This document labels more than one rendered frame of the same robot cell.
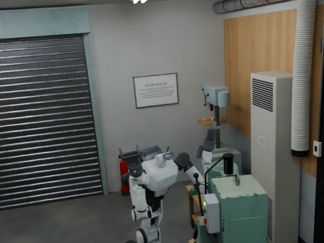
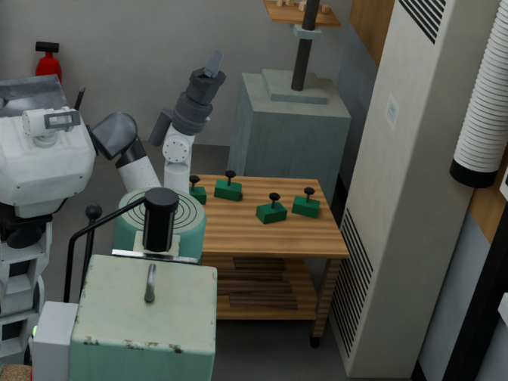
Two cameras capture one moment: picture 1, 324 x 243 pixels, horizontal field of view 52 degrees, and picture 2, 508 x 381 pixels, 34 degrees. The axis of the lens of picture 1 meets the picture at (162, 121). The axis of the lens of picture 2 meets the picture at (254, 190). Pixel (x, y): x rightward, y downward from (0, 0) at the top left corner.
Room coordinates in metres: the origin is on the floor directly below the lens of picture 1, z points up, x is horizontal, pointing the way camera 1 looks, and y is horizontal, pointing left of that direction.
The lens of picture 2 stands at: (0.46, -0.44, 2.38)
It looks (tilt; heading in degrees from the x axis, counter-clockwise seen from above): 31 degrees down; 358
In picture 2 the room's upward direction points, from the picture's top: 10 degrees clockwise
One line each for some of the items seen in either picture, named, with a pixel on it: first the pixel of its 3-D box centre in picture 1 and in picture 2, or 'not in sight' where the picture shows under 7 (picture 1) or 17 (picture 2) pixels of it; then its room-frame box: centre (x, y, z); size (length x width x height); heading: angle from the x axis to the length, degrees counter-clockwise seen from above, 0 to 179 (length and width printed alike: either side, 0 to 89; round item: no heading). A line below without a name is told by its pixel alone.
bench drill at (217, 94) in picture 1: (218, 144); (298, 80); (4.18, -0.72, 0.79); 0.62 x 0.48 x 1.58; 11
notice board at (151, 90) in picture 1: (156, 90); not in sight; (4.78, 0.05, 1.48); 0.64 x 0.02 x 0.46; 100
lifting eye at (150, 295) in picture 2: (237, 179); (150, 283); (1.50, -0.35, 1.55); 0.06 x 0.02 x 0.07; 4
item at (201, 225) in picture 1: (206, 232); not in sight; (1.57, -0.19, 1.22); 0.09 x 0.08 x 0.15; 4
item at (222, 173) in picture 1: (228, 170); (157, 238); (1.65, -0.34, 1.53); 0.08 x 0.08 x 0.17; 4
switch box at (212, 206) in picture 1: (211, 212); (56, 358); (1.47, -0.21, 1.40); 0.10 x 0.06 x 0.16; 4
